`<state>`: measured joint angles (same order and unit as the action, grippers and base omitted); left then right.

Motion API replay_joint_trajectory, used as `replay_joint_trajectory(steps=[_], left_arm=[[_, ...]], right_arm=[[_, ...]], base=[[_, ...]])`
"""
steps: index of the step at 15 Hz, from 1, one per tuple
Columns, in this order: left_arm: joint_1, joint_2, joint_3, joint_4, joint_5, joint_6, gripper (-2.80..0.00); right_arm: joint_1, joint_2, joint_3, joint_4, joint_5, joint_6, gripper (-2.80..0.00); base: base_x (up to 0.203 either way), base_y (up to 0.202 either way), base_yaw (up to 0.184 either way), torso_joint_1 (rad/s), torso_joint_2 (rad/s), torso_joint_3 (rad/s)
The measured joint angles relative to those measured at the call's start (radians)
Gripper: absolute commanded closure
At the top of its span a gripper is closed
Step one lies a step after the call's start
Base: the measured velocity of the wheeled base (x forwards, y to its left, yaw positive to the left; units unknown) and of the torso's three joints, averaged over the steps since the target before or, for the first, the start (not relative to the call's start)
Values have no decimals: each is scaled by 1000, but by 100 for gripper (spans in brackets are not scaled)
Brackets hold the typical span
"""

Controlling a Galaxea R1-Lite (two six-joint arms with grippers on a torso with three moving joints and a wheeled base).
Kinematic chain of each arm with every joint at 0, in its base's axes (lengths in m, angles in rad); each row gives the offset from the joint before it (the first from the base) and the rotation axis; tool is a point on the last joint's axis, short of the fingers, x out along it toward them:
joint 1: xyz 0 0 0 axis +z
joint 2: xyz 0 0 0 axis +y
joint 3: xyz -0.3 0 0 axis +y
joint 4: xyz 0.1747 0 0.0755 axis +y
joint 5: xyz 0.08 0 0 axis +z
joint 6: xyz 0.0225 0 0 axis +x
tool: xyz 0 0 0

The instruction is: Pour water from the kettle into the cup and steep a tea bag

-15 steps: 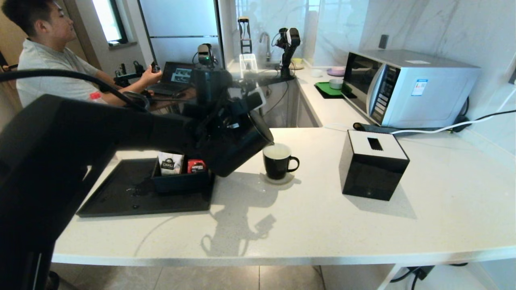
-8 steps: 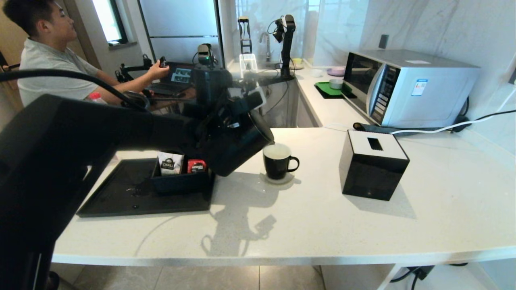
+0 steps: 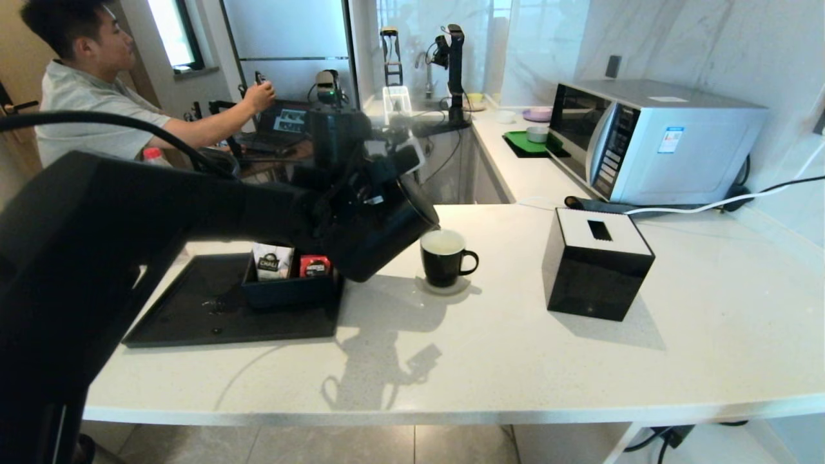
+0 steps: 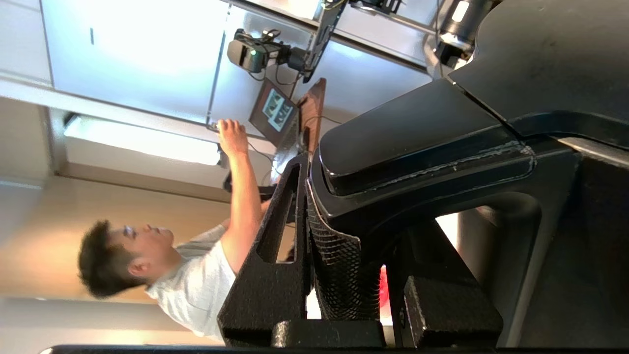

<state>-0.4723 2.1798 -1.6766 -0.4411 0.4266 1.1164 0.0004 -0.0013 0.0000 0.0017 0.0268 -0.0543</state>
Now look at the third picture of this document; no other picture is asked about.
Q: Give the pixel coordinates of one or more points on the purple plate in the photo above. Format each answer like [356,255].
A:
[538,115]

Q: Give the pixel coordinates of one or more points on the small white bowl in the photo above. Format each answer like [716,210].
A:
[537,135]

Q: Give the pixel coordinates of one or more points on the man in grey t-shirt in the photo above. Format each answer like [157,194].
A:
[84,96]

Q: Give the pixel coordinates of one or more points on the dark wall socket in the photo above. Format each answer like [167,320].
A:
[612,67]

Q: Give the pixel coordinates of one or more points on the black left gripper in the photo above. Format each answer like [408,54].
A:
[335,206]

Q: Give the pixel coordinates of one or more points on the small white cup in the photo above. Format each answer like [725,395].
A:
[505,118]

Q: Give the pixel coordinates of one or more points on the black tissue box white lid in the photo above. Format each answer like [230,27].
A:
[593,283]

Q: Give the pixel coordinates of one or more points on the silver microwave oven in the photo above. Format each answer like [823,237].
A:
[683,148]

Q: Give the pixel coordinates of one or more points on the black power strip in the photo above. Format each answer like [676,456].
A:
[593,205]

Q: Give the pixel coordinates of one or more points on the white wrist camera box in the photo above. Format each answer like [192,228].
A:
[406,161]

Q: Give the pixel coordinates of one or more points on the black mug white inside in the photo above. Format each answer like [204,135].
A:
[441,263]

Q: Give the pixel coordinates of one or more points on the black rectangular serving tray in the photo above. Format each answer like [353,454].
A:
[193,319]

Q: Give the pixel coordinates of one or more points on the green tray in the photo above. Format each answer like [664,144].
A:
[522,143]

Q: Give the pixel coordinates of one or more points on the black compartment box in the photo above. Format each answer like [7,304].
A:
[290,293]

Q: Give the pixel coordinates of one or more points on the black white robot joint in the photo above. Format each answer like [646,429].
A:
[456,71]

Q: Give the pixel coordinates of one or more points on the round pale coaster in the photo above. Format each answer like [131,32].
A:
[451,291]

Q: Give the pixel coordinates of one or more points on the clear water bottle red cap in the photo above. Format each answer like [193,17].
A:
[155,156]

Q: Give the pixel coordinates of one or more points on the black electric kettle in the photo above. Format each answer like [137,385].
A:
[387,238]

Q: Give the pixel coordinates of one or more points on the black upright bracket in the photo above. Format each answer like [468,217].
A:
[390,32]

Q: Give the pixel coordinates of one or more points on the white packet with black logo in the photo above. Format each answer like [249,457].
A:
[272,263]

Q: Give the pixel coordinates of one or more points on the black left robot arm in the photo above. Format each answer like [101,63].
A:
[97,258]

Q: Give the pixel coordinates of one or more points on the red snack packet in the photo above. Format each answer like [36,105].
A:
[314,266]

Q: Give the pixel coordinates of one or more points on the dark framed window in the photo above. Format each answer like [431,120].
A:
[171,32]

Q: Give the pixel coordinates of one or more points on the black laptop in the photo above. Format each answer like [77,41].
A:
[283,122]

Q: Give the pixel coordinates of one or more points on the chrome faucet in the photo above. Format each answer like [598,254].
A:
[427,80]

